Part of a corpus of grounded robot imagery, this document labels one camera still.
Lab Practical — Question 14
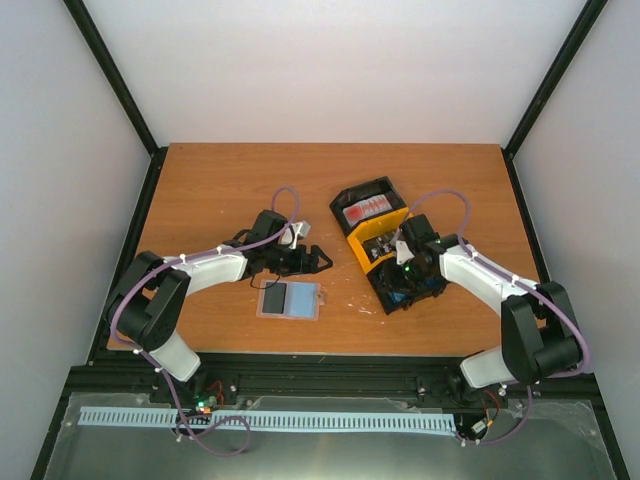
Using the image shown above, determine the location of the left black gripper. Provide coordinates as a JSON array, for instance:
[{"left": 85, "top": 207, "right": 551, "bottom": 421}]
[{"left": 266, "top": 245, "right": 333, "bottom": 278}]

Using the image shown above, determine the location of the black credit card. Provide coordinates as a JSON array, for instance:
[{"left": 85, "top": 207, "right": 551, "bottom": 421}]
[{"left": 261, "top": 282, "right": 287, "bottom": 315}]

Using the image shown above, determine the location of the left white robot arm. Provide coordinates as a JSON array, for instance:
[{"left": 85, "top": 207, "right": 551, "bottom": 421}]
[{"left": 102, "top": 210, "right": 333, "bottom": 403}]

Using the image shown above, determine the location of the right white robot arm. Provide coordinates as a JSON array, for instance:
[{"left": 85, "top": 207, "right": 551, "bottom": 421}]
[{"left": 384, "top": 215, "right": 589, "bottom": 396}]

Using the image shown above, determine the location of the black right card bin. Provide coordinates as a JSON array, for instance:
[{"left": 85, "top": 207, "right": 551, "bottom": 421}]
[{"left": 366, "top": 261, "right": 448, "bottom": 315}]

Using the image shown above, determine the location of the black card bin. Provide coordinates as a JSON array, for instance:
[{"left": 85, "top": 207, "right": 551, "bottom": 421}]
[
  {"left": 329, "top": 176, "right": 407, "bottom": 236},
  {"left": 366, "top": 261, "right": 448, "bottom": 315}
]

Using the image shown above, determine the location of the blue card stack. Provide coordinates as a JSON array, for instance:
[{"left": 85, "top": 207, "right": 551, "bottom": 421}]
[{"left": 387, "top": 291, "right": 415, "bottom": 310}]

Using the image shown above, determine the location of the black card stack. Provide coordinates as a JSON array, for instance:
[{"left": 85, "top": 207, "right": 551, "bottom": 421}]
[{"left": 362, "top": 230, "right": 396, "bottom": 262}]

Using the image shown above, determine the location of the yellow middle card bin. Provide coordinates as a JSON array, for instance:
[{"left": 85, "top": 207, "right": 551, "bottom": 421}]
[{"left": 346, "top": 207, "right": 411, "bottom": 275}]

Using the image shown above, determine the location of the red white card stack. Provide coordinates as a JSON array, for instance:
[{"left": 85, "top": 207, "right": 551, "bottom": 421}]
[{"left": 343, "top": 194, "right": 392, "bottom": 226}]

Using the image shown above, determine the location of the black left card bin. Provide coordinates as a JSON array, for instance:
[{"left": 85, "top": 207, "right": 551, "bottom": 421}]
[{"left": 329, "top": 176, "right": 407, "bottom": 236}]

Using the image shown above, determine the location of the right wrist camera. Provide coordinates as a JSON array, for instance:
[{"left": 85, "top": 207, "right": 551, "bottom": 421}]
[{"left": 395, "top": 240, "right": 414, "bottom": 265}]

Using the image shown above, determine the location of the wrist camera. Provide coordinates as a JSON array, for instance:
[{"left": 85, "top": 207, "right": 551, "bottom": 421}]
[
  {"left": 395, "top": 240, "right": 414, "bottom": 265},
  {"left": 279, "top": 221, "right": 311, "bottom": 250}
]

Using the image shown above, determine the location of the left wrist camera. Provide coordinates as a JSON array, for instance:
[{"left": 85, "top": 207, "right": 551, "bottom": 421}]
[{"left": 279, "top": 221, "right": 311, "bottom": 250}]

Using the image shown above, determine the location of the thin black cable loop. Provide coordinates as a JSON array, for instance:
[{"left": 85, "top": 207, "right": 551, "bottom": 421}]
[{"left": 248, "top": 272, "right": 281, "bottom": 291}]

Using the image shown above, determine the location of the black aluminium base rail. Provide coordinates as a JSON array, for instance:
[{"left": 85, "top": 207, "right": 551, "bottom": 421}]
[{"left": 64, "top": 349, "right": 599, "bottom": 416}]

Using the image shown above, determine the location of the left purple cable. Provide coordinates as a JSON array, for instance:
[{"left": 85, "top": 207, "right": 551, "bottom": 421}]
[{"left": 109, "top": 187, "right": 302, "bottom": 457}]

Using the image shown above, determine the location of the light blue cable duct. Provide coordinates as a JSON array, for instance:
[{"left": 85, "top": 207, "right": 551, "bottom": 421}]
[{"left": 77, "top": 406, "right": 456, "bottom": 436}]

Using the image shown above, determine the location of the right black frame post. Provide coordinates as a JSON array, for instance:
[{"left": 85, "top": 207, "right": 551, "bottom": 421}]
[{"left": 503, "top": 0, "right": 610, "bottom": 154}]

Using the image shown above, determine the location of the black frame post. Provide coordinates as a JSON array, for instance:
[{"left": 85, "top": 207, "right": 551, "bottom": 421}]
[
  {"left": 63, "top": 0, "right": 162, "bottom": 157},
  {"left": 503, "top": 0, "right": 610, "bottom": 154}
]

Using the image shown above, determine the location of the left black frame post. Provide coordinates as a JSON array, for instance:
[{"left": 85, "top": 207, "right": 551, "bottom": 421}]
[{"left": 63, "top": 0, "right": 162, "bottom": 157}]

